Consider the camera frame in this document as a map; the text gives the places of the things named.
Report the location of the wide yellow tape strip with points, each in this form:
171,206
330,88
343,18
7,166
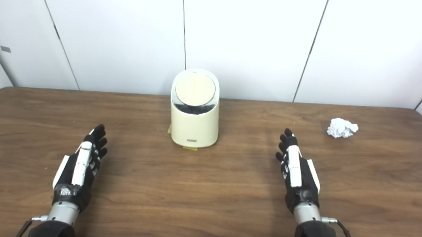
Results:
190,148

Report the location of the round cream bin lid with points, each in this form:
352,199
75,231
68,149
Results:
195,88

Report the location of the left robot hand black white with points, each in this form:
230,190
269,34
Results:
84,162

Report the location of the cream-colored bin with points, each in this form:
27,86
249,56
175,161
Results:
194,126

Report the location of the small yellow tape piece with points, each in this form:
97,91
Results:
169,129

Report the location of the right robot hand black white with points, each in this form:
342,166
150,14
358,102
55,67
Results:
295,170

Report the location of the white paper ball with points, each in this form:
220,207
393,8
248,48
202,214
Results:
341,128

